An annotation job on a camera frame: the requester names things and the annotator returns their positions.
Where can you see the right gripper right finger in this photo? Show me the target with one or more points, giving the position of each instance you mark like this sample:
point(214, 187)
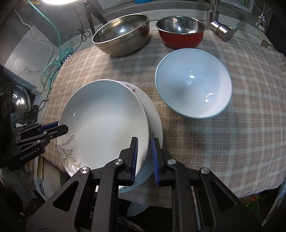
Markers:
point(200, 200)

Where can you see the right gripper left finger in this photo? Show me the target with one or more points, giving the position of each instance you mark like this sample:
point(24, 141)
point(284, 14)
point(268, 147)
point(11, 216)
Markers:
point(88, 197)

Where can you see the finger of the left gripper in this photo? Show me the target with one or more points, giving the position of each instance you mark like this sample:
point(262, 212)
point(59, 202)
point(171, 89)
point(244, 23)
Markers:
point(52, 133)
point(48, 126)

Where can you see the white plate gold leaf pattern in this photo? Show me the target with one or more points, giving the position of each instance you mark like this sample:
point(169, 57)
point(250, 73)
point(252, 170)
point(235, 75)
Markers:
point(101, 117)

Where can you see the white deep plate pink flowers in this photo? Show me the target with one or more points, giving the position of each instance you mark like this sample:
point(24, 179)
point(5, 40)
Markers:
point(154, 129)

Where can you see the large stainless steel bowl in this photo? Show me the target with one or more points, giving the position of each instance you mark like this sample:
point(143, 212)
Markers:
point(123, 35)

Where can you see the pale green ceramic bowl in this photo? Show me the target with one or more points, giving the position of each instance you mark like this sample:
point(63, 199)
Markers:
point(193, 83)

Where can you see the red steel-lined bowl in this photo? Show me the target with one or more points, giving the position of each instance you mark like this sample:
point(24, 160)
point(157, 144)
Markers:
point(180, 31)

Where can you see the chrome kitchen faucet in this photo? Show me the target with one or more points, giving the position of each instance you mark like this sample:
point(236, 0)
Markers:
point(213, 24)

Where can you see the gloved left hand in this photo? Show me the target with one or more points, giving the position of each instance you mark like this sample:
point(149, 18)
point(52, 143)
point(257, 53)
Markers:
point(26, 176)

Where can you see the black tripod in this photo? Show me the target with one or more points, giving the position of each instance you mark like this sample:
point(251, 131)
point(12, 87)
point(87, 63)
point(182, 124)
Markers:
point(92, 11)

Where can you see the blue fluted plastic bowl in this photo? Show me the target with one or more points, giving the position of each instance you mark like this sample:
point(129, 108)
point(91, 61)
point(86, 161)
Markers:
point(142, 1)

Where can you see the chrome spray faucet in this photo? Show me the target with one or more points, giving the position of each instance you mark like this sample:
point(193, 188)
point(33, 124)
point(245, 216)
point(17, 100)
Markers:
point(260, 19)

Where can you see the white ring light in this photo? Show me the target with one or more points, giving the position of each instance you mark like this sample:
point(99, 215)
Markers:
point(58, 2)

